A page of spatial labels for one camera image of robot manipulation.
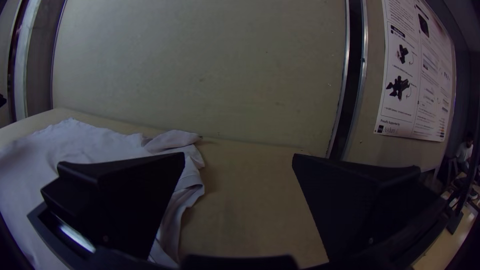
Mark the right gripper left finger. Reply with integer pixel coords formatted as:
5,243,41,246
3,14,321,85
40,152,186,260

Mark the person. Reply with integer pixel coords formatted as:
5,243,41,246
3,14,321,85
454,131,476,174

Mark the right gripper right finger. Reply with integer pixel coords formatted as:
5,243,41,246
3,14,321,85
292,152,448,263

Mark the light grey t-shirt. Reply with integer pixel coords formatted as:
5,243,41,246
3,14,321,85
0,118,206,269

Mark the dark metal wall post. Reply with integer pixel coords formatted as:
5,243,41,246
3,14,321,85
325,0,368,161

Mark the white printed wall poster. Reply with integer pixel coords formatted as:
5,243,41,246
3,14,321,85
373,0,458,143

